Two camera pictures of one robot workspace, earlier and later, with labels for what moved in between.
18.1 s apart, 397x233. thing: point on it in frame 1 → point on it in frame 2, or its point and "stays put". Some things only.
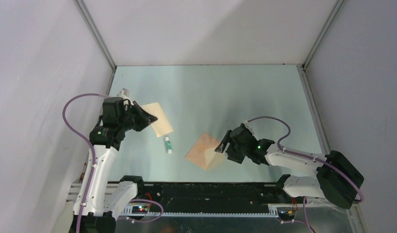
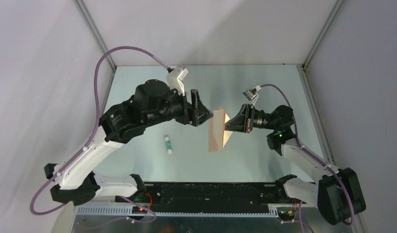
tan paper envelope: (203, 154) → (218, 135)
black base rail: (210, 196) stays put
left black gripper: (145, 119) → (196, 115)
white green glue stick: (168, 145) stays put
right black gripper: (233, 157) → (246, 115)
